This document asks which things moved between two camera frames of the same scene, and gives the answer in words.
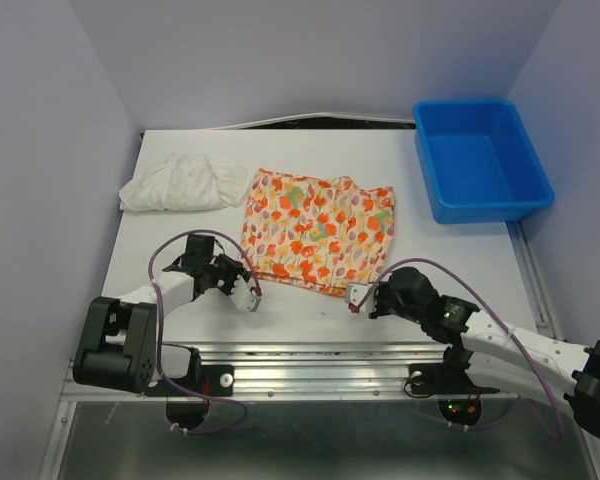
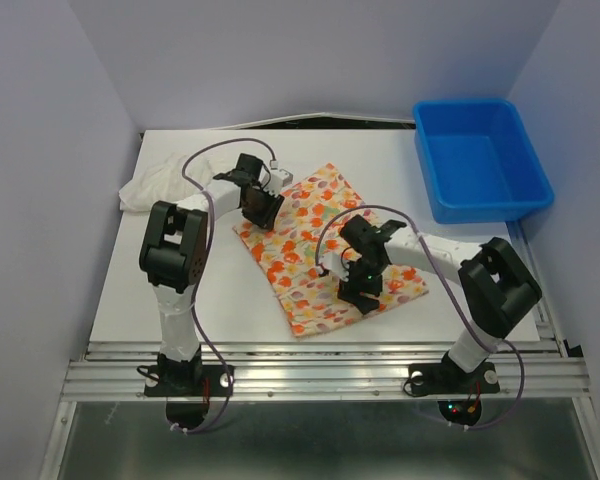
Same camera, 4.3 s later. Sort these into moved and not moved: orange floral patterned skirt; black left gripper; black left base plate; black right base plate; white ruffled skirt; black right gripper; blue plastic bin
Moved: black left gripper; orange floral patterned skirt; black right gripper
Not moved: black right base plate; black left base plate; white ruffled skirt; blue plastic bin
